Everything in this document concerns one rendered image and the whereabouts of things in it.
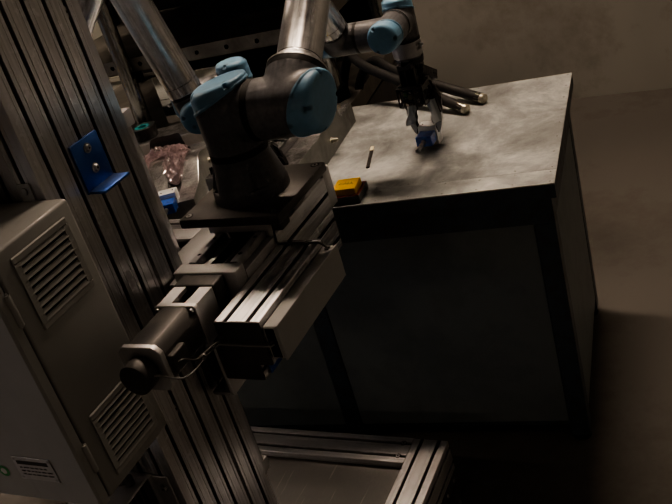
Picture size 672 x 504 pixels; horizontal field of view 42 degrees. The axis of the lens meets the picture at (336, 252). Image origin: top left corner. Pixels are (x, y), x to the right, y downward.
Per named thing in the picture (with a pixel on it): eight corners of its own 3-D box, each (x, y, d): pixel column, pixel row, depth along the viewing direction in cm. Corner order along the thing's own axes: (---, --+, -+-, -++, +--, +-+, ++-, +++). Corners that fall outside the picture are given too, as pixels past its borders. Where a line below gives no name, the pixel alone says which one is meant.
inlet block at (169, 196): (176, 226, 223) (168, 207, 220) (157, 231, 223) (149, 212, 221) (183, 204, 235) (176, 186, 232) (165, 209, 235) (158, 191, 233)
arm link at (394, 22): (356, 61, 209) (370, 45, 218) (401, 54, 205) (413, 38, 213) (348, 29, 206) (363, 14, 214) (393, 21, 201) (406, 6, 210)
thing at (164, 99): (234, 112, 309) (218, 65, 301) (168, 123, 319) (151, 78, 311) (280, 64, 350) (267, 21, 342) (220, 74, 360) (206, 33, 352)
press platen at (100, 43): (315, 37, 287) (311, 22, 285) (43, 89, 328) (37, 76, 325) (370, -23, 347) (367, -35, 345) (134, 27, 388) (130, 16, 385)
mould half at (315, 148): (305, 198, 224) (290, 150, 218) (215, 209, 233) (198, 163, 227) (355, 121, 264) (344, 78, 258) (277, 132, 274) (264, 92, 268)
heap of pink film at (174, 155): (186, 182, 239) (176, 156, 236) (125, 198, 241) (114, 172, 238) (198, 148, 262) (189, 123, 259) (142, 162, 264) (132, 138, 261)
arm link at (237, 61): (210, 62, 205) (245, 51, 206) (225, 106, 210) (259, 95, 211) (211, 70, 198) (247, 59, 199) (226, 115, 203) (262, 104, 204)
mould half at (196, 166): (200, 216, 231) (186, 179, 226) (107, 240, 234) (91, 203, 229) (220, 147, 276) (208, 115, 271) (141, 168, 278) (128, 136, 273)
